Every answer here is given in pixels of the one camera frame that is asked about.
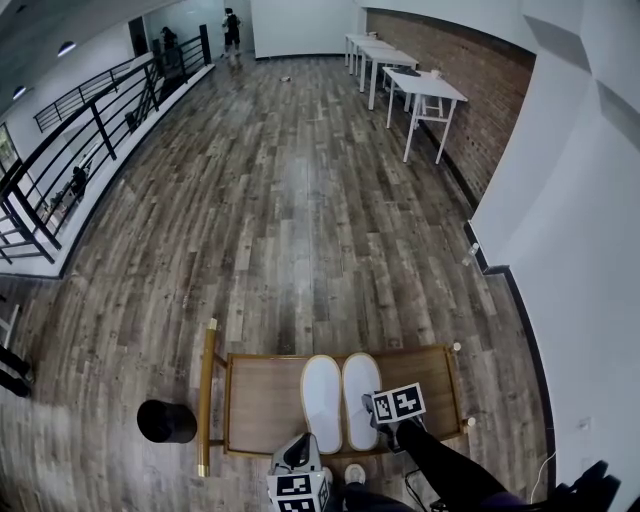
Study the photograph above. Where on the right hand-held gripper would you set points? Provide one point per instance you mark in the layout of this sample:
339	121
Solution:
400	402

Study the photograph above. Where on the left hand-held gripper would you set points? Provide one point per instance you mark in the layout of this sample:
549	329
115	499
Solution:
295	495

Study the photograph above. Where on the white slipper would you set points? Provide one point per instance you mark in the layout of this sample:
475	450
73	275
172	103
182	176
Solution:
321	400
357	385

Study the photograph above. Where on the person's right forearm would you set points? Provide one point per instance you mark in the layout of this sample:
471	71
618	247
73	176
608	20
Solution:
440	460

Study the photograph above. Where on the person's left shoe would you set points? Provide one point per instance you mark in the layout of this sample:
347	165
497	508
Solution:
327	477

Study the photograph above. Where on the person's shoe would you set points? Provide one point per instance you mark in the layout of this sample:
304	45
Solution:
355	474
327	477

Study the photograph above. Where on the person's right shoe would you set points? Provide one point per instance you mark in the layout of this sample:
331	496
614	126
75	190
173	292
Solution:
355	474

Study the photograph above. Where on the wooden trolley cart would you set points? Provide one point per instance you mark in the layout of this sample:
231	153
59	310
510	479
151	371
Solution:
260	400

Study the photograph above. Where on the black round bin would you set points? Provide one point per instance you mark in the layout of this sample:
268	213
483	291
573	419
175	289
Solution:
165	422

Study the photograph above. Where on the clear plastic bottle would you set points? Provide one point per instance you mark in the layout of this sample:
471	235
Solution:
470	254

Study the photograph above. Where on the black chair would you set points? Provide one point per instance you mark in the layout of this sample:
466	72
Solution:
590	490

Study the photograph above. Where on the white stool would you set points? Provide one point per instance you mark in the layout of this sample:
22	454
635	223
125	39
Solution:
432	107

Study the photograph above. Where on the white standing desk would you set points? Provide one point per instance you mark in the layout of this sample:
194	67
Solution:
9	325

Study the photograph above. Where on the white table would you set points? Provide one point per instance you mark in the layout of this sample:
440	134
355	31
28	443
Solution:
430	90
357	37
372	45
390	56

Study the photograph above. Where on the flat black keyboard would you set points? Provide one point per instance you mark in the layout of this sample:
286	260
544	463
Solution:
407	71

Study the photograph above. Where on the black metal railing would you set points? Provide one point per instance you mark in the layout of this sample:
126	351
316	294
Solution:
102	132

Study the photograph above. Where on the black pendant lamp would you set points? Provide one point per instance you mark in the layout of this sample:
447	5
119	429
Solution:
66	49
19	92

